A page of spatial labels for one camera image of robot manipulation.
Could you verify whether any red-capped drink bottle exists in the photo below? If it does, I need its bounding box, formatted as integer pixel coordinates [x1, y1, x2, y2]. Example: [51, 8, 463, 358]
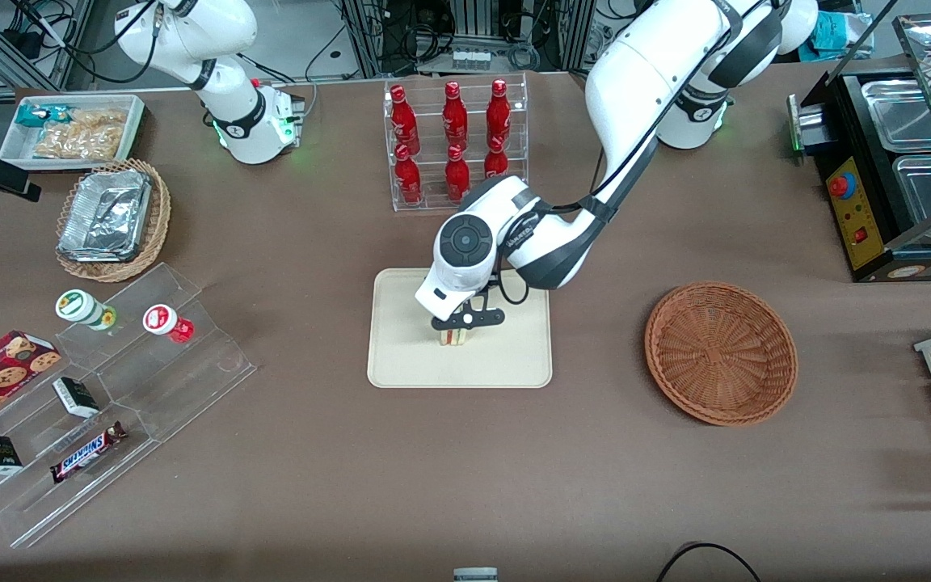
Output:
[143, 304, 195, 344]

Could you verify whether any clear acrylic stepped display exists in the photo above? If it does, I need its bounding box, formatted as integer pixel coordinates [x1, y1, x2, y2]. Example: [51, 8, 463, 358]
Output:
[0, 263, 257, 549]

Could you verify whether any snickers chocolate bar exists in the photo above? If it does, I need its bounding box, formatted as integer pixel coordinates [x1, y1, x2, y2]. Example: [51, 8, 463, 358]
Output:
[50, 421, 128, 484]

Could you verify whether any white plastic snack bin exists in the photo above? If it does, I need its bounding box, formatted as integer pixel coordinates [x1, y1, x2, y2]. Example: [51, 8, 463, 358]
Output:
[0, 95, 146, 171]

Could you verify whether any green-capped drink bottle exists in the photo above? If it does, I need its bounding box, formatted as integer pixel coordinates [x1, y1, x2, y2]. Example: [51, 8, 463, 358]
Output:
[56, 289, 117, 331]

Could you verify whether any black food warmer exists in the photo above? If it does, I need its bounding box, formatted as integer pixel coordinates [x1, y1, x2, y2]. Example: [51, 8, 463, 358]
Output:
[787, 12, 931, 283]

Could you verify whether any silver foil container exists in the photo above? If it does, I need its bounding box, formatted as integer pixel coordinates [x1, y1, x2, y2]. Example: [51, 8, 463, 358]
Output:
[57, 168, 153, 263]

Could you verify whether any brown wicker basket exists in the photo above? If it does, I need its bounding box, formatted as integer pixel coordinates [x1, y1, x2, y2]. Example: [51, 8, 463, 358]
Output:
[644, 281, 798, 427]

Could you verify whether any black floor cable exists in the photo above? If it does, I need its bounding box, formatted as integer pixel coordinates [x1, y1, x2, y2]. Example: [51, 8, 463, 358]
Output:
[658, 542, 761, 582]

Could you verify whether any clear bag of crackers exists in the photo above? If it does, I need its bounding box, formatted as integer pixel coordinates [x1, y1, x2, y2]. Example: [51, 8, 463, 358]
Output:
[33, 109, 128, 160]

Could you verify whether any light wicker basket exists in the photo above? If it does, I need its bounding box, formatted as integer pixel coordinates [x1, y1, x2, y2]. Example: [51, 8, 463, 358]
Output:
[55, 158, 172, 283]

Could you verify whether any teal snack packet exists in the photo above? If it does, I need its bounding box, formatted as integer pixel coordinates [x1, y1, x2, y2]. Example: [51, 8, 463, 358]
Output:
[15, 103, 72, 129]

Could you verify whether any clear acrylic bottle rack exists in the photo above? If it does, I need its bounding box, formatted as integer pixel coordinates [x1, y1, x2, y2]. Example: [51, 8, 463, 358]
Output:
[384, 73, 529, 213]

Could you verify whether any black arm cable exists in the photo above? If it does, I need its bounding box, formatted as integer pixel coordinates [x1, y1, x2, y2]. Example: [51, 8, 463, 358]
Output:
[482, 0, 769, 306]

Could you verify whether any beige rectangular tray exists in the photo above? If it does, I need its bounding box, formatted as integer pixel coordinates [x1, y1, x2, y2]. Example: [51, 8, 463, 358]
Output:
[367, 268, 553, 389]

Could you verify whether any teal plastic bag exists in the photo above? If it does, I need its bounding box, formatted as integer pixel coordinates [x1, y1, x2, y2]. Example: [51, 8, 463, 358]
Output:
[809, 11, 875, 56]

